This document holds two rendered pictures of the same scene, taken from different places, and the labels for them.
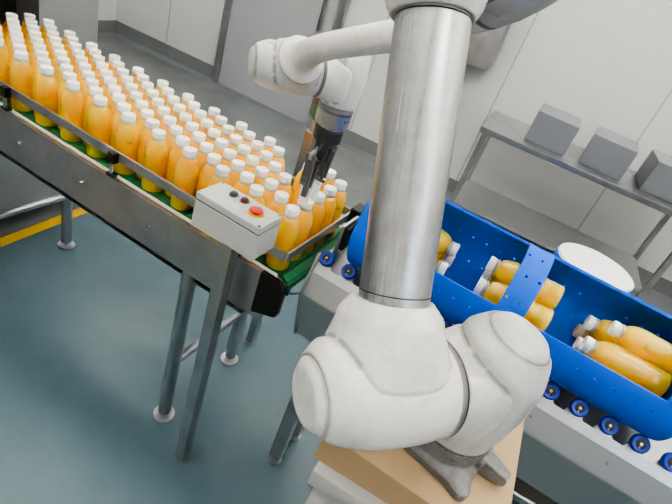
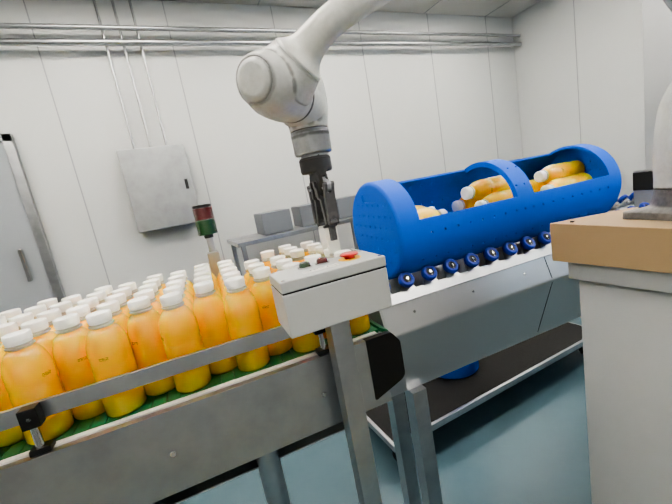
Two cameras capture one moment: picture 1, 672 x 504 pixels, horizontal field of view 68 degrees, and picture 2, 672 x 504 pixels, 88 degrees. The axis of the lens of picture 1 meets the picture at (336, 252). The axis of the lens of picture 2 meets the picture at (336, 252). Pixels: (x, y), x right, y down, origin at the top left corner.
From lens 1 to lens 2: 0.99 m
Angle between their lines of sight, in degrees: 41
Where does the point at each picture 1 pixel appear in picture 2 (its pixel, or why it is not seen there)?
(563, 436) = not seen: hidden behind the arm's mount
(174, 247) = (234, 437)
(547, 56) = (228, 193)
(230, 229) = (350, 291)
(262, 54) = (271, 56)
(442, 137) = not seen: outside the picture
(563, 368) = (566, 203)
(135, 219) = (140, 470)
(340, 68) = not seen: hidden behind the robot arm
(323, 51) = (344, 14)
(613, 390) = (590, 192)
